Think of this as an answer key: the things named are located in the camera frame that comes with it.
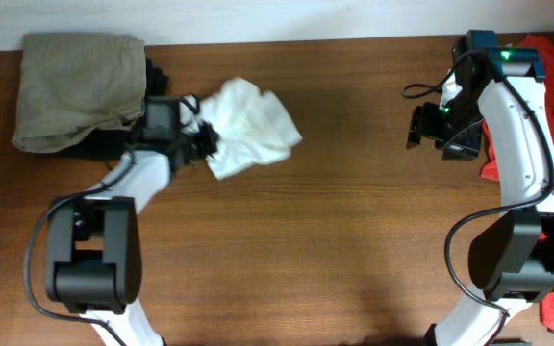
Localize white printed t-shirt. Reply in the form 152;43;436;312
179;77;302;180

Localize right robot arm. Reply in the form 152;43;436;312
402;30;554;346

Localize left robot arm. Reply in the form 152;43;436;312
43;122;219;345

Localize folded black garment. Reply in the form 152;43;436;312
57;58;169;161

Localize folded khaki shorts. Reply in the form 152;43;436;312
12;33;147;154

